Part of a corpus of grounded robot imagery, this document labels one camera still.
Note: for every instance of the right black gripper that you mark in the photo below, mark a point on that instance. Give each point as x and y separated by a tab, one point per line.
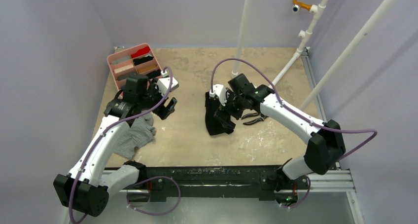
226	107

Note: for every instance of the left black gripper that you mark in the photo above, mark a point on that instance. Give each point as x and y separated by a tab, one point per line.
162	111

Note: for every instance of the black underwear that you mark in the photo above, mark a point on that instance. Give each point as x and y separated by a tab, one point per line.
213	125

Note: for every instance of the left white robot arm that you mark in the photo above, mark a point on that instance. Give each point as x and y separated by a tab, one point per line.
85	188

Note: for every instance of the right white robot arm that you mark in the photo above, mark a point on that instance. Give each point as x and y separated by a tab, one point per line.
325	144

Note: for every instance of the grey striped underwear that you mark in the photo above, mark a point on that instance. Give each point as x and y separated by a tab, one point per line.
138	135

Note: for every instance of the black rolled garment lower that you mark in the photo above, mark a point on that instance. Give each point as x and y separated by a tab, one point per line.
154	74

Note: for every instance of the black rolled garment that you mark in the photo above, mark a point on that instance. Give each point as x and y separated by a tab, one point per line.
138	61
154	74

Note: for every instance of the dark grey rolled garment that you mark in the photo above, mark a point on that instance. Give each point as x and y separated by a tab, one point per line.
125	76

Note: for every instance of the pink divided organizer tray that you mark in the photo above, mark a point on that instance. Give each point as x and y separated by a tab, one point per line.
127	52

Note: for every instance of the black rolled garment upper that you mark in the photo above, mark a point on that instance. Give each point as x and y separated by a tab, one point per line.
138	61

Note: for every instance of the beige rolled garment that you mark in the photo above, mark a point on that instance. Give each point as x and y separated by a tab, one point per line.
124	68

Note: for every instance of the red rolled garment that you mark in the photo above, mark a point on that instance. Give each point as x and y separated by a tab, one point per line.
140	52

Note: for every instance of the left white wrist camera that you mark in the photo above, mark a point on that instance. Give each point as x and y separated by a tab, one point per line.
165	83

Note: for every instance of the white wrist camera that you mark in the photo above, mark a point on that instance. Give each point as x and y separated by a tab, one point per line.
219	92
165	83

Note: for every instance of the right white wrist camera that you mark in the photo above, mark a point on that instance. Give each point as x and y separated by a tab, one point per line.
219	92

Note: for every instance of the black handled pliers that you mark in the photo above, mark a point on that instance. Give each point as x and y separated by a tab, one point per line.
257	117

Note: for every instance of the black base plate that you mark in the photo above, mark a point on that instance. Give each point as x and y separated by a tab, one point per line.
263	182

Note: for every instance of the aluminium rail frame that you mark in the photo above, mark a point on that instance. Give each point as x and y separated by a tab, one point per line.
335	180

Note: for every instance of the orange mounted camera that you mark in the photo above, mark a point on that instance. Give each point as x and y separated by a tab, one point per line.
297	6

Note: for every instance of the white pvc pipe frame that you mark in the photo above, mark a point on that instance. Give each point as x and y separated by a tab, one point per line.
317	12

